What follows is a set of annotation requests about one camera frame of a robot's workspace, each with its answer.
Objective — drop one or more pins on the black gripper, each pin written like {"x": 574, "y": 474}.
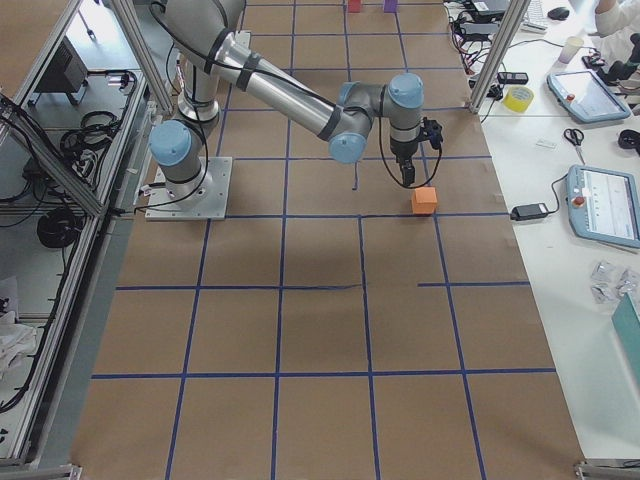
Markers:
{"x": 402, "y": 157}

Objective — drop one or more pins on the orange foam cube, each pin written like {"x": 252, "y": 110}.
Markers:
{"x": 424, "y": 200}

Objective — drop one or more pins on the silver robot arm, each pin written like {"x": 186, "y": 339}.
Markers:
{"x": 204, "y": 33}

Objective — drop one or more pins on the black power adapter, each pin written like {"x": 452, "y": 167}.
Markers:
{"x": 528, "y": 212}

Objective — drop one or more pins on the yellow tape roll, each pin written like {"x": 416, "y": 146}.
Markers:
{"x": 518, "y": 99}

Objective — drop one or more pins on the purple foam cube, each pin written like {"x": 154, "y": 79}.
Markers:
{"x": 390, "y": 6}

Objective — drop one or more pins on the red foam cube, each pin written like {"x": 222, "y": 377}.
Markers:
{"x": 354, "y": 6}

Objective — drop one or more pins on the far teach pendant tablet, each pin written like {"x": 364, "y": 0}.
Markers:
{"x": 586, "y": 97}

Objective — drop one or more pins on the teach pendant tablet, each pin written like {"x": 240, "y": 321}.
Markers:
{"x": 603, "y": 205}
{"x": 586, "y": 97}

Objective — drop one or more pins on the near teach pendant tablet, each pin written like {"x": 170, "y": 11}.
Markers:
{"x": 603, "y": 205}

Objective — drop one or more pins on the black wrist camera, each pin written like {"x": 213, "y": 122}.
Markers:
{"x": 432, "y": 132}

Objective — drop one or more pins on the black handled scissors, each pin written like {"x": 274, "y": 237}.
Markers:
{"x": 575, "y": 136}

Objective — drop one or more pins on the aluminium frame post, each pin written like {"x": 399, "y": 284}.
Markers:
{"x": 509, "y": 26}

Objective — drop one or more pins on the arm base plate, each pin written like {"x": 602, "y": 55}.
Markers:
{"x": 203, "y": 198}

